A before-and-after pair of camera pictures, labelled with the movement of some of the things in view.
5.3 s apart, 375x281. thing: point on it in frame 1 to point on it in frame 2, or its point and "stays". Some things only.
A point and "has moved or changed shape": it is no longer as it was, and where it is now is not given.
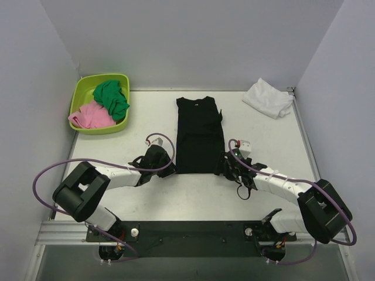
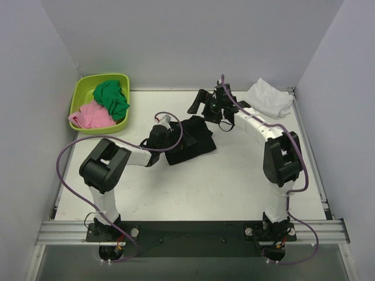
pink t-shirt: [92, 115] stays
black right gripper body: [227, 165] to [210, 106]
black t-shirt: [200, 140] has moved or changed shape
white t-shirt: [268, 100] stays
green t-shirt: [109, 93] stays
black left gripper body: [163, 163] to [178, 136]
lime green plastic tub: [82, 93] stays
